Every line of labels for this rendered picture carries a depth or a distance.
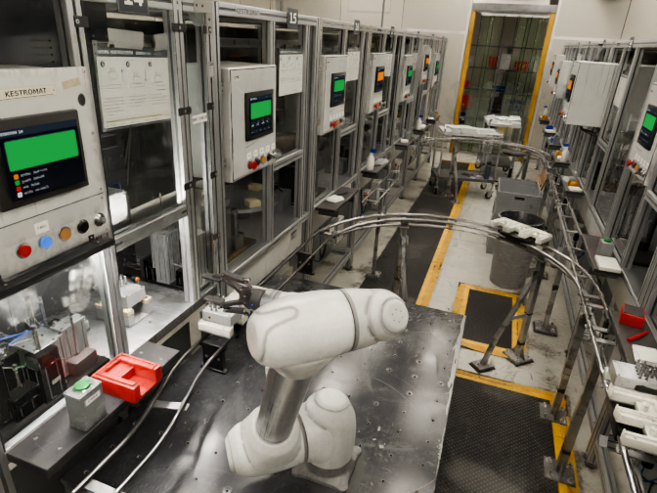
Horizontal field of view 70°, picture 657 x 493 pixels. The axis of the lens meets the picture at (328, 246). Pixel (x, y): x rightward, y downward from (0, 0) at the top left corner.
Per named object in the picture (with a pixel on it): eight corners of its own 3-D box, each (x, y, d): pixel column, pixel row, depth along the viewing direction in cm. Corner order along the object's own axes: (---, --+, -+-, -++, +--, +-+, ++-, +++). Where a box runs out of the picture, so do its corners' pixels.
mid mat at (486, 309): (526, 363, 318) (527, 362, 317) (444, 343, 334) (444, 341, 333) (524, 295, 405) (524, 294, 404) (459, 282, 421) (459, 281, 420)
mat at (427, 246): (418, 334, 343) (418, 332, 342) (341, 315, 360) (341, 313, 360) (475, 163, 850) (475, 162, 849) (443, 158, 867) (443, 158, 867)
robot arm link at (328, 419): (362, 462, 146) (369, 407, 137) (307, 479, 139) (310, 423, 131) (341, 425, 160) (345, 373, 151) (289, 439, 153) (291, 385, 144)
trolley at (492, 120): (514, 184, 736) (529, 120, 697) (476, 180, 746) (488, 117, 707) (507, 170, 812) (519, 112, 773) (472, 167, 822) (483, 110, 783)
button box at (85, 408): (86, 432, 129) (79, 398, 124) (64, 424, 131) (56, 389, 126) (108, 413, 136) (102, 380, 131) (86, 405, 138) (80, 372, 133)
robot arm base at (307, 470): (366, 442, 161) (367, 429, 159) (345, 495, 142) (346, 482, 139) (316, 425, 166) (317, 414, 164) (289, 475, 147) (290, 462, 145)
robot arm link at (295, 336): (302, 471, 143) (230, 493, 135) (287, 421, 153) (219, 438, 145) (371, 335, 88) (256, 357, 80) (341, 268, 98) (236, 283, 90)
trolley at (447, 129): (432, 196, 655) (443, 125, 616) (426, 184, 707) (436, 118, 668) (496, 200, 655) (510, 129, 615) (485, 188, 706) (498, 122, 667)
